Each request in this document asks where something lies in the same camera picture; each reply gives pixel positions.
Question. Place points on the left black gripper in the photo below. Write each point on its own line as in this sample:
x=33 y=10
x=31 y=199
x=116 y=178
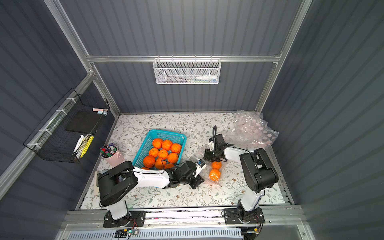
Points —
x=195 y=177

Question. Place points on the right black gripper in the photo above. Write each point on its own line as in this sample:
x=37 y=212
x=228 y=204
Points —
x=212 y=153

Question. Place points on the small bag orange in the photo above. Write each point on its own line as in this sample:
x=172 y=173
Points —
x=215 y=175
x=216 y=165
x=160 y=164

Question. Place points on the clear zip-top bag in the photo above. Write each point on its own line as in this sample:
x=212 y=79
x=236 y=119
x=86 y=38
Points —
x=251 y=131
x=210 y=167

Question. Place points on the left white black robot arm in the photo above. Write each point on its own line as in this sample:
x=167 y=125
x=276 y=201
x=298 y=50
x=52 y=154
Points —
x=117 y=182

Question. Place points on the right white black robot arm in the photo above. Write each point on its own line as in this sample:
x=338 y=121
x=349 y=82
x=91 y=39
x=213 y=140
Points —
x=259 y=172

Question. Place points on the teal plastic basket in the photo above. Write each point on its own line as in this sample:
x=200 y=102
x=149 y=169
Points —
x=147 y=145

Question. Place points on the green led circuit board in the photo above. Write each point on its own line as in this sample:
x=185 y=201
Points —
x=125 y=234

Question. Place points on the pink pen cup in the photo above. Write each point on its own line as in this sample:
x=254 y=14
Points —
x=112 y=155

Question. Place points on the yellow marker in basket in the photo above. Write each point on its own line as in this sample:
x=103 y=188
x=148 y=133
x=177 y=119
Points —
x=84 y=146

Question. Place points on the white marker in basket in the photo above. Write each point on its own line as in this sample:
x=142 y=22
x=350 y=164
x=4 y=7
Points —
x=79 y=142

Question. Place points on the pink sticky notes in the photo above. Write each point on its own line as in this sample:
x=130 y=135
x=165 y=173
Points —
x=101 y=111

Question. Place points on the black notebook in basket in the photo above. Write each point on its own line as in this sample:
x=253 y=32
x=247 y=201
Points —
x=85 y=122

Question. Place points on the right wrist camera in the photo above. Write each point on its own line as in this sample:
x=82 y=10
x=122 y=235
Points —
x=211 y=145

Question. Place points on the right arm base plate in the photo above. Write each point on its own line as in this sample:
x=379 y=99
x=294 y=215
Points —
x=239 y=216

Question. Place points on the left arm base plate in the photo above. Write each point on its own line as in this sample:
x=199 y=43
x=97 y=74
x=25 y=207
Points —
x=132 y=219

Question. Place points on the white wire mesh basket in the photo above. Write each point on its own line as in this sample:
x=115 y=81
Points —
x=187 y=71

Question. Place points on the aluminium linear rail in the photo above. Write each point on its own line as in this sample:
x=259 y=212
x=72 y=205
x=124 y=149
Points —
x=191 y=217

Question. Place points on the black wire wall basket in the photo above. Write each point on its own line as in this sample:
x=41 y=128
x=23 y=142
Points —
x=68 y=134

